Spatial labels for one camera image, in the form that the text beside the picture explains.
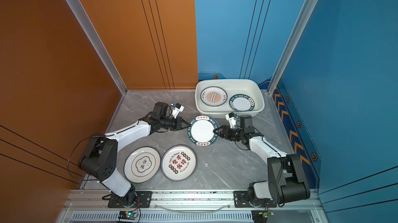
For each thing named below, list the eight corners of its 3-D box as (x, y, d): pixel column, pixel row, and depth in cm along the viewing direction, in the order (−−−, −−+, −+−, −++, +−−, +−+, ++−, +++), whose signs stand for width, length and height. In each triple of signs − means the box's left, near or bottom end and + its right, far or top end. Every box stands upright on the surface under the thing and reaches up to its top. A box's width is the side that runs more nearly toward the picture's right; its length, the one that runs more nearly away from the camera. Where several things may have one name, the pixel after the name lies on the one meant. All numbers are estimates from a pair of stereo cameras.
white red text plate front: (159, 180, 81) (158, 179, 79) (165, 146, 93) (164, 144, 91) (196, 180, 81) (195, 179, 79) (197, 146, 93) (197, 144, 91)
